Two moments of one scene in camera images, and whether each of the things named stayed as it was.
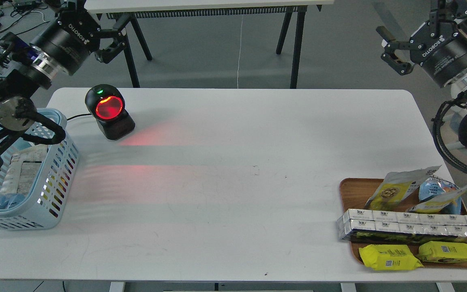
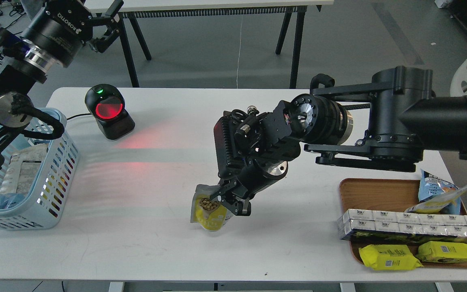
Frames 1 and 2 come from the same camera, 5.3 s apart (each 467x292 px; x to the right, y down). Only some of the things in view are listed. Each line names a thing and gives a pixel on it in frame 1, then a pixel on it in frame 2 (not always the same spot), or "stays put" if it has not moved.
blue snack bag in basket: (4, 201) stays put
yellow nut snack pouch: (395, 185) -> (211, 214)
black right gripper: (438, 46) -> (253, 148)
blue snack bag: (431, 186) stays put
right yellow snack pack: (444, 252) stays put
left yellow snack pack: (389, 257) stays put
